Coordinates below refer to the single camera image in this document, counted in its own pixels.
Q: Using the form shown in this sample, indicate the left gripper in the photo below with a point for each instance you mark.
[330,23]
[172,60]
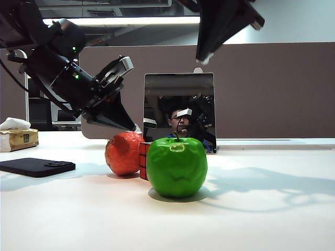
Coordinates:
[104,83]

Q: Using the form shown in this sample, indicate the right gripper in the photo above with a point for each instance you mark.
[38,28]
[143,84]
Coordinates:
[257,22]

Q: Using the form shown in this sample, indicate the orange round fruit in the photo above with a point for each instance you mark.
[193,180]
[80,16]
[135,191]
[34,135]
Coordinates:
[120,157]

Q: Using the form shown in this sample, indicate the green apple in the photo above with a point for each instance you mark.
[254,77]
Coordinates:
[178,170]

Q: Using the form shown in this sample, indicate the Rubik's cube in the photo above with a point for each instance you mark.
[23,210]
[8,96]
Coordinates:
[143,162]

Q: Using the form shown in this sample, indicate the white round hook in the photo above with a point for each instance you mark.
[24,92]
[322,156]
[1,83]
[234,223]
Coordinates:
[198,70]

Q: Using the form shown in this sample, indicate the standing silver mirror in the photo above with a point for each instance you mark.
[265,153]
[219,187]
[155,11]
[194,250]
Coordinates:
[157,86]

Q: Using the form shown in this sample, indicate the black office chair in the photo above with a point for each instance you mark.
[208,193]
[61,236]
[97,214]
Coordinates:
[39,117]

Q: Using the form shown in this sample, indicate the wide brown desk divider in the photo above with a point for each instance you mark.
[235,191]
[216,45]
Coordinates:
[261,91]

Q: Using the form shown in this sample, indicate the black smartphone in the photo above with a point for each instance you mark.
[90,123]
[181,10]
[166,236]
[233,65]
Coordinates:
[36,167]

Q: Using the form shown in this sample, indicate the gold tissue pack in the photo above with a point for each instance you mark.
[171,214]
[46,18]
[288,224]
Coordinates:
[21,139]

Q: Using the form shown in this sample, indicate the long ceiling light strip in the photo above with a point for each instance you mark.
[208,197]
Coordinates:
[131,21]

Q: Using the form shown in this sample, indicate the brown divider with white edge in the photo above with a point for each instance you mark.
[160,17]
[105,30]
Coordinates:
[10,102]

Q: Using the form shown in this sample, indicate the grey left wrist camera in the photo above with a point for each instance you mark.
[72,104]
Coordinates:
[127,65]

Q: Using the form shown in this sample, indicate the grey metal desk rail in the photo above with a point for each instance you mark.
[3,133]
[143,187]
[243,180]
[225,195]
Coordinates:
[274,148]

